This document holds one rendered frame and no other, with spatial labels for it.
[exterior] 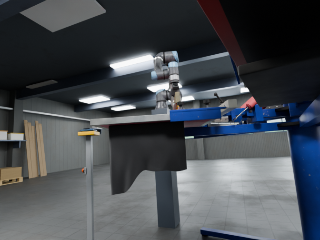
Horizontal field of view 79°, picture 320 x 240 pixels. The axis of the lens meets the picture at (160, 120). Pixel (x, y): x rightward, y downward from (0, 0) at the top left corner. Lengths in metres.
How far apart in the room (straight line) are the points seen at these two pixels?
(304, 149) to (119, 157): 1.24
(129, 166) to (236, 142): 9.31
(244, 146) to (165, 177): 8.52
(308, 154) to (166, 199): 1.27
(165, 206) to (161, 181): 0.25
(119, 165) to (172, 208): 1.00
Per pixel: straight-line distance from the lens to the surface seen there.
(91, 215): 1.72
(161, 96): 2.13
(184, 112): 1.15
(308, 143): 1.65
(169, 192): 2.07
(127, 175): 1.26
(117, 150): 1.25
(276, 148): 10.49
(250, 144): 10.37
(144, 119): 1.16
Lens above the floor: 0.80
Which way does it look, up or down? 8 degrees up
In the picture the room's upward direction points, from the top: 4 degrees counter-clockwise
